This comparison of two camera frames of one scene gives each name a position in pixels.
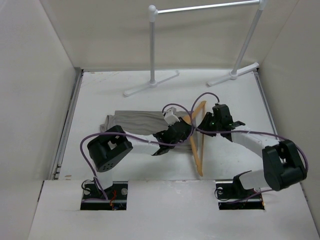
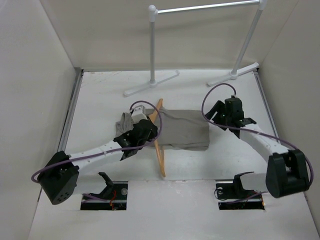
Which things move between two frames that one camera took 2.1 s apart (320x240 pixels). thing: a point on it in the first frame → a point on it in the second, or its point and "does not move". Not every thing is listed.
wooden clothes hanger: [187, 118] → [159, 148]
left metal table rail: [57, 161] does not move
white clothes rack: [153, 12] does not move
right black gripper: [204, 125] → [219, 107]
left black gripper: [187, 133] → [153, 133]
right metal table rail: [265, 102] does not move
